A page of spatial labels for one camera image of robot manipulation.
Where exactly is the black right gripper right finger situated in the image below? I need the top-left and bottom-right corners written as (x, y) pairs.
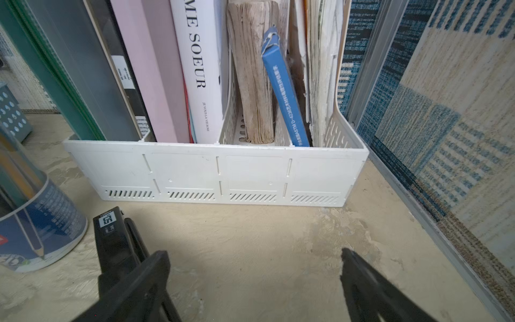
top-left (340, 248), bottom-right (435, 321)

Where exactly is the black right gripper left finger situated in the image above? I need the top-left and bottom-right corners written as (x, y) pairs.
top-left (75, 250), bottom-right (182, 321)

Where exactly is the light blue plastic basket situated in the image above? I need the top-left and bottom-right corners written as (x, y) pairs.
top-left (0, 82), bottom-right (33, 142)

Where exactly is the black stapler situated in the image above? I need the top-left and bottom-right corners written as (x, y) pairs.
top-left (93, 207), bottom-right (149, 296)

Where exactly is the blue lid pencil canister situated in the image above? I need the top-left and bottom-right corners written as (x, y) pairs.
top-left (1, 127), bottom-right (88, 272)

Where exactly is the white plastic file organizer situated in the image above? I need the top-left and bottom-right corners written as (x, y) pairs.
top-left (63, 0), bottom-right (370, 208)

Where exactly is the blue slim book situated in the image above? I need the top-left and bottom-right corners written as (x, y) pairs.
top-left (262, 25), bottom-right (311, 148)

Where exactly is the dark grey binder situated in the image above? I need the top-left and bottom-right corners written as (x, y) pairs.
top-left (27, 1), bottom-right (150, 141)

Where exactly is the pink book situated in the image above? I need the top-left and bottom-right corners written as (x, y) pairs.
top-left (111, 1), bottom-right (190, 144)

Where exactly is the stack of worn papers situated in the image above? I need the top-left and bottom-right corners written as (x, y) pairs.
top-left (293, 1), bottom-right (351, 147)

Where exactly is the white book ME SOEUR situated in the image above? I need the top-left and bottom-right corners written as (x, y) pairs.
top-left (170, 0), bottom-right (229, 144)

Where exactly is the worn wooden-look book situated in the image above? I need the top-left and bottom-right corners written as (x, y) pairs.
top-left (227, 1), bottom-right (280, 144)

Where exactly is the green folder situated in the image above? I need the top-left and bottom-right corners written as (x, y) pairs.
top-left (1, 1), bottom-right (105, 140)

